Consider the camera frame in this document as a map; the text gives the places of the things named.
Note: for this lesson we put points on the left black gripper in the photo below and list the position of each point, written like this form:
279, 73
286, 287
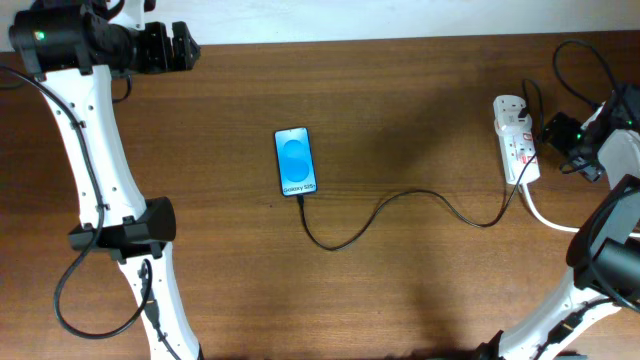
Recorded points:
163, 60

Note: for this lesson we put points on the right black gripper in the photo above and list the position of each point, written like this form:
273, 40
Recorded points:
558, 135

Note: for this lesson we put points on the blue Galaxy smartphone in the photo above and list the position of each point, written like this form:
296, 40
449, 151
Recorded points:
295, 162

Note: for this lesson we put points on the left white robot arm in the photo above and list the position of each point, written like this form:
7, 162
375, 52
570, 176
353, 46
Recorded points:
72, 52

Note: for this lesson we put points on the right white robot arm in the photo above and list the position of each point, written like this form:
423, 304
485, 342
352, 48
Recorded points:
602, 260

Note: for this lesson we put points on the white charger plug adapter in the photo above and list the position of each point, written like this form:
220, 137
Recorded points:
509, 123

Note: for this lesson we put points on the white power strip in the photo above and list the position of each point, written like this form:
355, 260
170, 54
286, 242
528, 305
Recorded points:
517, 151

